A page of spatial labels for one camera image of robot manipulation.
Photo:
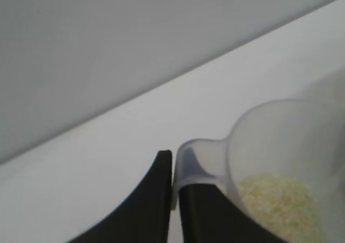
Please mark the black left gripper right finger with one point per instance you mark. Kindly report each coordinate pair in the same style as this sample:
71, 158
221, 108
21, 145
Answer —
205, 218

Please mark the white rice grains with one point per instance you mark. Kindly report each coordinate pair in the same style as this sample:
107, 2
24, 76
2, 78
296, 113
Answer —
277, 205

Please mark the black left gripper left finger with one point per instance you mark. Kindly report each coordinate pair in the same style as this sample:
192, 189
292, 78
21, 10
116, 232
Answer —
140, 216

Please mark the translucent plastic measuring cup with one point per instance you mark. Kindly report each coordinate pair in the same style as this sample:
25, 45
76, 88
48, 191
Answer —
269, 135

